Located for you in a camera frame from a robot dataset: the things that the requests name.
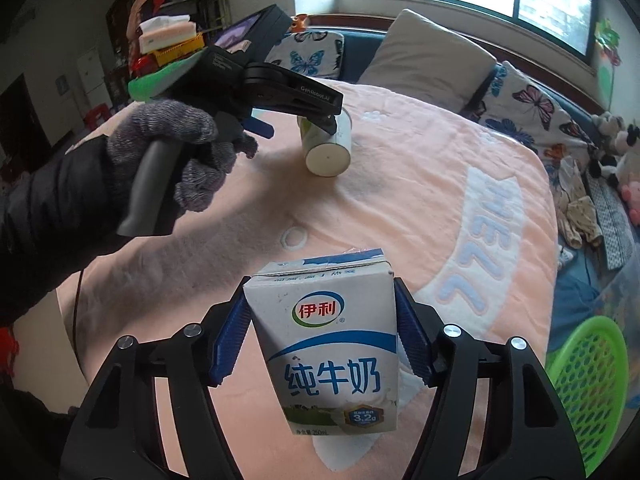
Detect white paper cup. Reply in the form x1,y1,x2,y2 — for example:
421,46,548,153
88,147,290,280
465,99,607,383
297,107,354,178

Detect grey pillow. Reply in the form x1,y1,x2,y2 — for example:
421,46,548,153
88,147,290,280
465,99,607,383
357,9,499,121

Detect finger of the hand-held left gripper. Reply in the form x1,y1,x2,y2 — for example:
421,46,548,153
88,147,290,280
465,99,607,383
300,110,342,136
243,114,274,139

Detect person's left forearm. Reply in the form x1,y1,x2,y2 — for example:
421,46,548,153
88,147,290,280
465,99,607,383
0,132,132,322

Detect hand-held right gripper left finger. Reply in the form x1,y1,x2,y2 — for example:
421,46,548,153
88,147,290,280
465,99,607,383
59,276,257,480

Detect pile of clothes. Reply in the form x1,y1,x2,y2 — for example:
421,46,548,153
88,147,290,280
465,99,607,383
126,0,169,61

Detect cream baby clothes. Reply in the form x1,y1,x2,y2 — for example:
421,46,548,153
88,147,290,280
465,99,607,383
554,155,606,249

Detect red plastic stool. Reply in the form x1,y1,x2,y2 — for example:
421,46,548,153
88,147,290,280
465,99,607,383
84,104,114,129

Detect white fridge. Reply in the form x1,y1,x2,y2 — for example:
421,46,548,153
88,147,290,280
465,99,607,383
76,46,109,107

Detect pink plush toy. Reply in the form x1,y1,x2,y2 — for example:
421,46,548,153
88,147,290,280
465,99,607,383
619,180,640,226

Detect person's left hand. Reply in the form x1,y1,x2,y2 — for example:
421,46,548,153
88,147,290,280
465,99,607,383
105,99,260,214

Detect pink blanket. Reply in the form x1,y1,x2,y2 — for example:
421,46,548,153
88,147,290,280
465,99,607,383
55,77,559,480

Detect cow plush toy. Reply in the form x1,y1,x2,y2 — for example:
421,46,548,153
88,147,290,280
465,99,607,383
585,112,640,187

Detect blue sofa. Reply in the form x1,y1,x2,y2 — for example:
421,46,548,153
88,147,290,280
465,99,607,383
300,24,607,122

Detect tissue pack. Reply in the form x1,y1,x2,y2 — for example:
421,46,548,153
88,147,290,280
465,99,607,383
139,14,196,54

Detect yellow box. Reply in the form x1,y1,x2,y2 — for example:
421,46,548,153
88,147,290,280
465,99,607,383
154,35,206,64

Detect small butterfly print pillow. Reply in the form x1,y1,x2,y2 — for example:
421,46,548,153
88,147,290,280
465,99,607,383
265,30,346,81

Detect green plastic basket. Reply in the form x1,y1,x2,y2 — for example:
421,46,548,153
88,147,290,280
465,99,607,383
545,315,630,480

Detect large butterfly print pillow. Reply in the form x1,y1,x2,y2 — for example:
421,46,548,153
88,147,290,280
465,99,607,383
472,60,601,162

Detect black cable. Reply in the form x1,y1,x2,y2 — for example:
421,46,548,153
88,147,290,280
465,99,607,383
69,269,83,363

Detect green pinwheel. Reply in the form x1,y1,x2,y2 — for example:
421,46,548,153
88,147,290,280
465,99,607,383
594,17,621,67

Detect white and blue milk carton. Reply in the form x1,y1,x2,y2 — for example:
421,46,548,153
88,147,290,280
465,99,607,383
242,247,401,436

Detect grey patterned cloth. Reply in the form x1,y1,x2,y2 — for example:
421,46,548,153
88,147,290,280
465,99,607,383
585,175,636,269

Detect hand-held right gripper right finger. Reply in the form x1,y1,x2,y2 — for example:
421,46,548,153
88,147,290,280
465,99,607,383
394,277,584,480

